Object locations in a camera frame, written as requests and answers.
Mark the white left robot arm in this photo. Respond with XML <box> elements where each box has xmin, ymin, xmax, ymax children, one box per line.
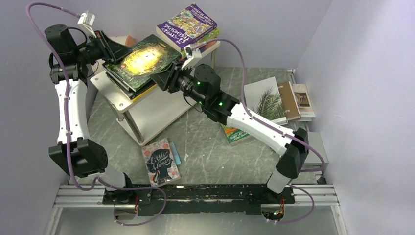
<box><xmin>44</xmin><ymin>24</ymin><xmax>136</xmax><ymax>204</ymax></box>

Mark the blue orange book in stack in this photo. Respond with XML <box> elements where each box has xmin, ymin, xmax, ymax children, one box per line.
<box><xmin>199</xmin><ymin>40</ymin><xmax>216</xmax><ymax>53</ymax></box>

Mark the white two-tier shelf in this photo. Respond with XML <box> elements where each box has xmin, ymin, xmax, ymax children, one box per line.
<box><xmin>90</xmin><ymin>39</ymin><xmax>221</xmax><ymax>146</ymax></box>

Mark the brown cover book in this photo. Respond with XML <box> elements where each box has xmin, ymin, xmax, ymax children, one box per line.
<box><xmin>277</xmin><ymin>81</ymin><xmax>300</xmax><ymax>122</ymax></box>

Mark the light blue glue stick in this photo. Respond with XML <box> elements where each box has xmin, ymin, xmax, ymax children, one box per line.
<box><xmin>169</xmin><ymin>142</ymin><xmax>182</xmax><ymax>165</ymax></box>

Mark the grey laptop box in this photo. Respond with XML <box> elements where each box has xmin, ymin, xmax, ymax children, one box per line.
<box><xmin>303</xmin><ymin>132</ymin><xmax>329</xmax><ymax>168</ymax></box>

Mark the white magazine with photo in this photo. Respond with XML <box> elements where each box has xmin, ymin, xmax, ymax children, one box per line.
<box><xmin>292</xmin><ymin>84</ymin><xmax>316</xmax><ymax>121</ymax></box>

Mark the purple treehouse book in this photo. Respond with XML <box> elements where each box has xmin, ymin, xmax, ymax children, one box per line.
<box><xmin>156</xmin><ymin>3</ymin><xmax>218</xmax><ymax>52</ymax></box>

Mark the green 104-storey treehouse book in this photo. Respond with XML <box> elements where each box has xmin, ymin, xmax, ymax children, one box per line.
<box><xmin>221</xmin><ymin>124</ymin><xmax>251</xmax><ymax>145</ymax></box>

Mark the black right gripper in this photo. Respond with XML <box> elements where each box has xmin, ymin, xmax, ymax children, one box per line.
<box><xmin>150</xmin><ymin>61</ymin><xmax>208</xmax><ymax>107</ymax></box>

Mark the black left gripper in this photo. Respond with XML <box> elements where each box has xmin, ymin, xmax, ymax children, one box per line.
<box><xmin>75</xmin><ymin>30</ymin><xmax>134</xmax><ymax>64</ymax></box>

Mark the white tape roll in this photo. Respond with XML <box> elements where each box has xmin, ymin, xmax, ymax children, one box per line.
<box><xmin>110</xmin><ymin>36</ymin><xmax>137</xmax><ymax>47</ymax></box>

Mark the dark green garden book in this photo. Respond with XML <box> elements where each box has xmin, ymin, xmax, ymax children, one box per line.
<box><xmin>103</xmin><ymin>34</ymin><xmax>181</xmax><ymax>77</ymax></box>

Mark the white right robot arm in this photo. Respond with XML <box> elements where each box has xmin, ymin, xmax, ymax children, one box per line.
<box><xmin>150</xmin><ymin>62</ymin><xmax>309</xmax><ymax>203</ymax></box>

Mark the yellow Little Prince book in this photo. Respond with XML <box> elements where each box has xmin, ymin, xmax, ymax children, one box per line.
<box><xmin>131</xmin><ymin>84</ymin><xmax>158</xmax><ymax>102</ymax></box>

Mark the white palm leaf book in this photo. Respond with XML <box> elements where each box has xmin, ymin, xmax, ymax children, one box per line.
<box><xmin>244</xmin><ymin>77</ymin><xmax>288</xmax><ymax>125</ymax></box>

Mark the green treehouse book in stack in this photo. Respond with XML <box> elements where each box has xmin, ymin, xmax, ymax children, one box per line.
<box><xmin>193</xmin><ymin>28</ymin><xmax>220</xmax><ymax>45</ymax></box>

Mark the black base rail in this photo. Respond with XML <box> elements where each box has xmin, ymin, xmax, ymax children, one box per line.
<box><xmin>102</xmin><ymin>184</ymin><xmax>295</xmax><ymax>216</ymax></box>

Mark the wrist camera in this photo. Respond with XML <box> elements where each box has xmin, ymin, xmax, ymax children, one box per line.
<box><xmin>181</xmin><ymin>45</ymin><xmax>202</xmax><ymax>70</ymax></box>
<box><xmin>77</xmin><ymin>11</ymin><xmax>95</xmax><ymax>35</ymax></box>

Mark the floral Little Women book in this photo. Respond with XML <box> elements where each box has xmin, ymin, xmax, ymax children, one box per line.
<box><xmin>142</xmin><ymin>138</ymin><xmax>181</xmax><ymax>187</ymax></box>

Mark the blue Nineteen Eighty-Four book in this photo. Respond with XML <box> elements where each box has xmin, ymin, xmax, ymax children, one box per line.
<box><xmin>104</xmin><ymin>67</ymin><xmax>155</xmax><ymax>100</ymax></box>

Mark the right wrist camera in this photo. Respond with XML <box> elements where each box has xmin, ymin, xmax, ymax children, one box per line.
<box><xmin>181</xmin><ymin>45</ymin><xmax>202</xmax><ymax>70</ymax></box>

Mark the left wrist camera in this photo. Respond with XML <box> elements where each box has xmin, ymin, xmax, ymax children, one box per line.
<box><xmin>77</xmin><ymin>11</ymin><xmax>95</xmax><ymax>35</ymax></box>

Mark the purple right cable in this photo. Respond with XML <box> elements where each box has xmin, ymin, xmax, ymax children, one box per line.
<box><xmin>191</xmin><ymin>39</ymin><xmax>326</xmax><ymax>225</ymax></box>

